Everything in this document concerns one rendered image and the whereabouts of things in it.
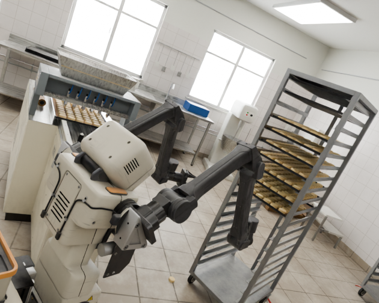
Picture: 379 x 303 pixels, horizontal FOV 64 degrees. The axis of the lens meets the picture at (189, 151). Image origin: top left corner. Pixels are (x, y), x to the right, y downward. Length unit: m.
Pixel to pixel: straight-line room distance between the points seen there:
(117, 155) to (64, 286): 0.48
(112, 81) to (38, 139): 0.66
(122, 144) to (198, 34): 4.92
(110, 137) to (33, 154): 1.49
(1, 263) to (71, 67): 1.57
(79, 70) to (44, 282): 1.49
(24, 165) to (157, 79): 3.64
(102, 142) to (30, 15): 4.74
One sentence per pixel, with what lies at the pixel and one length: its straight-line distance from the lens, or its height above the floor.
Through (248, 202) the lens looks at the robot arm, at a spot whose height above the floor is 1.18.
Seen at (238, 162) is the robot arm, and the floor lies 1.34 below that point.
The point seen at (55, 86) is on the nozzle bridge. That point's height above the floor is 1.09.
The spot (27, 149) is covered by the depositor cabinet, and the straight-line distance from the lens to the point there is 2.43.
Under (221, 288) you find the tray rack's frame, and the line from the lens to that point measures 2.59.
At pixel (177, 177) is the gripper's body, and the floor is 1.00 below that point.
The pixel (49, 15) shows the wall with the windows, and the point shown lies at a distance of 5.60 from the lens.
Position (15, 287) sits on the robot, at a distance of 1.11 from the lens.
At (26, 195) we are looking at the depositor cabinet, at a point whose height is 0.25.
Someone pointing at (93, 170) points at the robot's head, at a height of 1.19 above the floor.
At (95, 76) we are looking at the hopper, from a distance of 2.34.
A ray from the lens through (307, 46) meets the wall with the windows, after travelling 6.75.
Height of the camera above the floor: 1.58
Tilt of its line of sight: 14 degrees down
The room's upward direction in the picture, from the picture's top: 23 degrees clockwise
